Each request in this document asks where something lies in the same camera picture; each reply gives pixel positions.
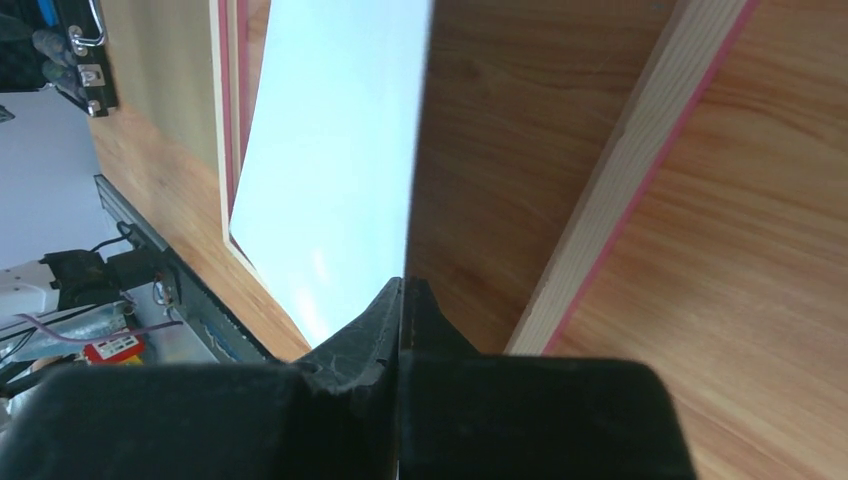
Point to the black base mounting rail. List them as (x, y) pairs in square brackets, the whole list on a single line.
[(209, 330)]

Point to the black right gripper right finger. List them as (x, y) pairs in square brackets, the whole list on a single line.
[(468, 415)]

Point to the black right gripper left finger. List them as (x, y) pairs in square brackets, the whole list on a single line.
[(327, 415)]

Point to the wooden picture frame pink inlay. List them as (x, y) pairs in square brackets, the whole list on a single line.
[(541, 124)]

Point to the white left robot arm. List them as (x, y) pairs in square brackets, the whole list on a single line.
[(72, 279)]

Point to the brown cardboard backing board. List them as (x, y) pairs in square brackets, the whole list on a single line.
[(161, 59)]

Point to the city buildings photo print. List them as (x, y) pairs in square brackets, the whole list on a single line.
[(324, 198)]

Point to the black poker chip case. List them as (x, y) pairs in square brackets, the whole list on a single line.
[(58, 45)]

